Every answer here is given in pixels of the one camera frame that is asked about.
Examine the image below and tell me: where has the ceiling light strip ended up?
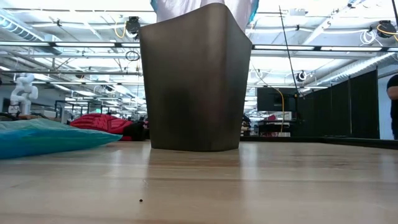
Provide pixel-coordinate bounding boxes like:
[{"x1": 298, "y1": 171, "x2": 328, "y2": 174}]
[{"x1": 0, "y1": 41, "x2": 398, "y2": 52}]

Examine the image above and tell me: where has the teal plastic trash bag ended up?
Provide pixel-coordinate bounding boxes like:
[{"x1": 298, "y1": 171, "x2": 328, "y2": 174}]
[{"x1": 0, "y1": 117, "x2": 123, "y2": 160}]

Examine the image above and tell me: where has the red and black work glove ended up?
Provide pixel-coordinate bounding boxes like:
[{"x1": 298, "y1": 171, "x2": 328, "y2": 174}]
[{"x1": 70, "y1": 113, "x2": 150, "y2": 142}]

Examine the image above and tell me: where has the silver ventilation duct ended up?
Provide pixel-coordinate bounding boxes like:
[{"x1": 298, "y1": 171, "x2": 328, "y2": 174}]
[
  {"x1": 303, "y1": 51, "x2": 398, "y2": 87},
  {"x1": 0, "y1": 14, "x2": 63, "y2": 56}
]

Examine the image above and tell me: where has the person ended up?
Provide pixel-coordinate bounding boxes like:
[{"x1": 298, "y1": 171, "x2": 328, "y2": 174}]
[{"x1": 386, "y1": 73, "x2": 398, "y2": 141}]

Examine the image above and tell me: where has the yellow hanging cable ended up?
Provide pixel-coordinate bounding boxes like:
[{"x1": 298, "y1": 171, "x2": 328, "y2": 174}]
[{"x1": 273, "y1": 87, "x2": 285, "y2": 134}]

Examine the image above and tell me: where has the black monitor screen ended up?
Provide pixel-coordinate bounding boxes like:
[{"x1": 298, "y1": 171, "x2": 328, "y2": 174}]
[{"x1": 257, "y1": 87, "x2": 298, "y2": 112}]

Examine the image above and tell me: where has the black partition wall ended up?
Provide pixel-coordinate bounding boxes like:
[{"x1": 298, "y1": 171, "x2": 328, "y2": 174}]
[{"x1": 297, "y1": 68, "x2": 381, "y2": 140}]

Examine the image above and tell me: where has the blue plastic bag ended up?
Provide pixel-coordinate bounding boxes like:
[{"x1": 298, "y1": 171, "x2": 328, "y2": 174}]
[{"x1": 150, "y1": 0, "x2": 260, "y2": 32}]

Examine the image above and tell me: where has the grey plastic trash bin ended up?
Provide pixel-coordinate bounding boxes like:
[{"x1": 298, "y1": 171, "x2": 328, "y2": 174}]
[{"x1": 138, "y1": 2, "x2": 253, "y2": 152}]

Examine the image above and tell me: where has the thin black hanging cable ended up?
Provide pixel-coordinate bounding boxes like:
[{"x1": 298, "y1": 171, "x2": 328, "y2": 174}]
[{"x1": 278, "y1": 5, "x2": 300, "y2": 94}]

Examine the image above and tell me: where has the black hanging cable loop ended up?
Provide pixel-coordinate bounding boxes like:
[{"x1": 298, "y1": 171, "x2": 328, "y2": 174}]
[{"x1": 125, "y1": 50, "x2": 141, "y2": 62}]

